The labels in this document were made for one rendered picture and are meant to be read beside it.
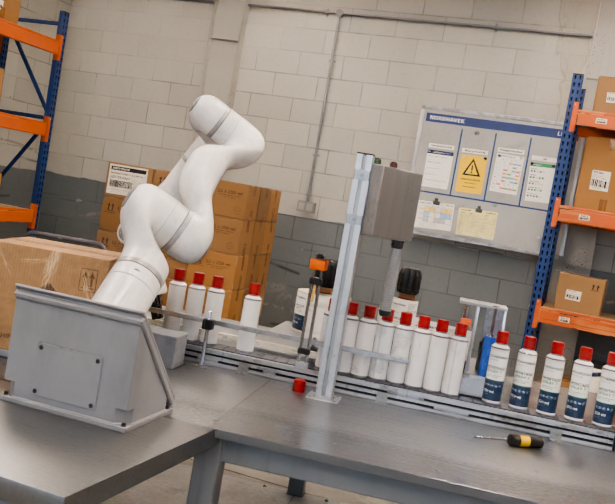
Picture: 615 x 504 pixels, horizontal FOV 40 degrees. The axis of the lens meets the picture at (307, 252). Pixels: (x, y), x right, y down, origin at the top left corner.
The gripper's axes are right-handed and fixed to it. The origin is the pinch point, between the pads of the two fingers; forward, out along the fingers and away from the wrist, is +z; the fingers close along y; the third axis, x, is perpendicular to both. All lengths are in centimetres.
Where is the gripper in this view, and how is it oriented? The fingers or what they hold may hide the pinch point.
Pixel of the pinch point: (156, 312)
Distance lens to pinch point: 256.5
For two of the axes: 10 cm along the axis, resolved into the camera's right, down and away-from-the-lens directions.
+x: -9.7, 1.7, 1.9
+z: 1.7, 9.9, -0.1
